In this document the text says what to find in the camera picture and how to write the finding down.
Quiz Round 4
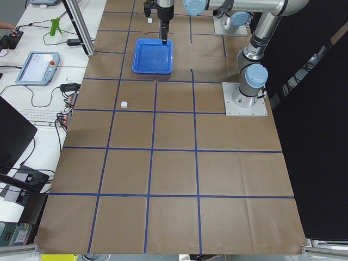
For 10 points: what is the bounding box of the black device with cables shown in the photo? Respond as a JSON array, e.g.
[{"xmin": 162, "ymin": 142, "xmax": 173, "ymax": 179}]
[{"xmin": 14, "ymin": 165, "xmax": 49, "ymax": 192}]

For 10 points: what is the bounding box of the blue teach pendant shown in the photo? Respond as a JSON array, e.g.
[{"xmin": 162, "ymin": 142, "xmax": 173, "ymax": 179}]
[{"xmin": 15, "ymin": 51, "xmax": 60, "ymax": 86}]

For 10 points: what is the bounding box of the aluminium frame post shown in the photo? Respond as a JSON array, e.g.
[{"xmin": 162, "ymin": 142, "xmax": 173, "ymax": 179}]
[{"xmin": 62, "ymin": 0, "xmax": 95, "ymax": 57}]

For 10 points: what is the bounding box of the red black electronics board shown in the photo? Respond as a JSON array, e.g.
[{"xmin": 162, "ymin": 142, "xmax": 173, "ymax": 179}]
[{"xmin": 9, "ymin": 31, "xmax": 24, "ymax": 41}]

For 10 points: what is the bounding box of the brown paper table cover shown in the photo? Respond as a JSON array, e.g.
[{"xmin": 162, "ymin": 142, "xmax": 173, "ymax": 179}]
[{"xmin": 35, "ymin": 1, "xmax": 306, "ymax": 254}]

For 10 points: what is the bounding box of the green plastic clamp tool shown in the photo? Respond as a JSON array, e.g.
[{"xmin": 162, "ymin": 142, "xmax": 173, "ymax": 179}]
[{"xmin": 49, "ymin": 17, "xmax": 63, "ymax": 36}]

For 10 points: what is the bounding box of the blue plastic tray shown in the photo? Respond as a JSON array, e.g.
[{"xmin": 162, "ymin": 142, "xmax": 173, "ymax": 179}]
[{"xmin": 132, "ymin": 38, "xmax": 173, "ymax": 74}]

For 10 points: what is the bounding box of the black monitor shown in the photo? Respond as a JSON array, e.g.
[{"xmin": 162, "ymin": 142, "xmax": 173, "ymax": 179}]
[{"xmin": 0, "ymin": 97, "xmax": 38, "ymax": 175}]

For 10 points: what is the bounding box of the white keyboard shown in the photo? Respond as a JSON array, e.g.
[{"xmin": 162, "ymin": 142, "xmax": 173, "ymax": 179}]
[{"xmin": 15, "ymin": 107, "xmax": 64, "ymax": 127}]

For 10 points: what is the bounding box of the black power adapter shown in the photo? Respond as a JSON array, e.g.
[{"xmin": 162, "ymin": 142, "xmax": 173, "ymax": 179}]
[{"xmin": 60, "ymin": 83, "xmax": 81, "ymax": 92}]

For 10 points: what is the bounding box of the black adapter on desk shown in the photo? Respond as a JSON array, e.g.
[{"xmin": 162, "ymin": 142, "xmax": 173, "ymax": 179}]
[{"xmin": 66, "ymin": 39, "xmax": 81, "ymax": 47}]

